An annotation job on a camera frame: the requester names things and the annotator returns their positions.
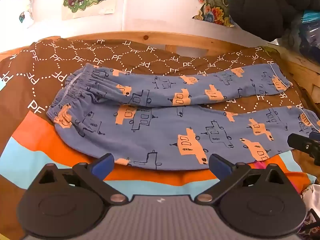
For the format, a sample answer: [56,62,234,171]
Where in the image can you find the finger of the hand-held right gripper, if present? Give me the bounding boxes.
[287,132,320,158]

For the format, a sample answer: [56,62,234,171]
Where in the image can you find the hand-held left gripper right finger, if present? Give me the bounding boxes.
[195,154,291,205]

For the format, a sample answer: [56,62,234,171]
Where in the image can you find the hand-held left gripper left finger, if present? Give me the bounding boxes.
[36,153,129,205]

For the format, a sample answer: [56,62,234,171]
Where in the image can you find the blue car print pants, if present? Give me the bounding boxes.
[46,62,320,171]

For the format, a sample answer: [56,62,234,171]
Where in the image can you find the floral printed cloth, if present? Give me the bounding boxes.
[299,184,320,240]

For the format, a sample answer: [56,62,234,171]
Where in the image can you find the brown orange patterned blanket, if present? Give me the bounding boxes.
[0,36,317,240]

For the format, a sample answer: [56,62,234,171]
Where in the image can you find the blue plastic bag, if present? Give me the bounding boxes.
[296,9,320,64]

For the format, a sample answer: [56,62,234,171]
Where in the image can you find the black cloth bundle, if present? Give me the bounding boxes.
[228,0,320,42]

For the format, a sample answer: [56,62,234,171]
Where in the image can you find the wooden bed frame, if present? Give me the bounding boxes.
[62,31,320,105]

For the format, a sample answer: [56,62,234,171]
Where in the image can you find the white wall pipe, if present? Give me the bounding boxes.
[121,0,131,33]

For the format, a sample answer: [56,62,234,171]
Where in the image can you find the colourful landscape wall poster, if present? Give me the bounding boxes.
[189,0,236,27]

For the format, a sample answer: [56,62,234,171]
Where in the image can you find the pale floral wall poster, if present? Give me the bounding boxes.
[0,0,35,28]

